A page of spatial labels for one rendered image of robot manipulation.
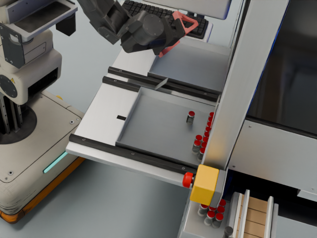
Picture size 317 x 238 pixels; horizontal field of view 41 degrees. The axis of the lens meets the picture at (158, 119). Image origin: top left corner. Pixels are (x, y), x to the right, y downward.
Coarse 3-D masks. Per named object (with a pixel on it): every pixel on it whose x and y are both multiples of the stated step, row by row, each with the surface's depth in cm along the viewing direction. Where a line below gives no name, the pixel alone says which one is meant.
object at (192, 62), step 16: (176, 48) 167; (192, 48) 168; (208, 48) 168; (224, 48) 166; (160, 64) 159; (176, 64) 160; (192, 64) 162; (208, 64) 163; (224, 64) 164; (176, 80) 150; (192, 80) 155; (208, 80) 156
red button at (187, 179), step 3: (186, 174) 110; (189, 174) 110; (192, 174) 110; (186, 177) 109; (189, 177) 109; (183, 180) 110; (186, 180) 109; (189, 180) 109; (192, 180) 110; (183, 183) 110; (186, 183) 109; (189, 183) 109; (186, 186) 110; (189, 186) 109
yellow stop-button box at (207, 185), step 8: (200, 168) 109; (208, 168) 110; (200, 176) 108; (208, 176) 108; (216, 176) 108; (224, 176) 109; (192, 184) 109; (200, 184) 106; (208, 184) 106; (216, 184) 107; (192, 192) 108; (200, 192) 107; (208, 192) 106; (216, 192) 105; (192, 200) 110; (200, 200) 109; (208, 200) 109; (216, 200) 108
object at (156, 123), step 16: (144, 96) 147; (160, 96) 145; (176, 96) 144; (144, 112) 141; (160, 112) 142; (176, 112) 143; (208, 112) 145; (128, 128) 136; (144, 128) 137; (160, 128) 137; (176, 128) 138; (192, 128) 139; (128, 144) 127; (144, 144) 132; (160, 144) 133; (176, 144) 134; (192, 144) 134; (176, 160) 126; (192, 160) 130
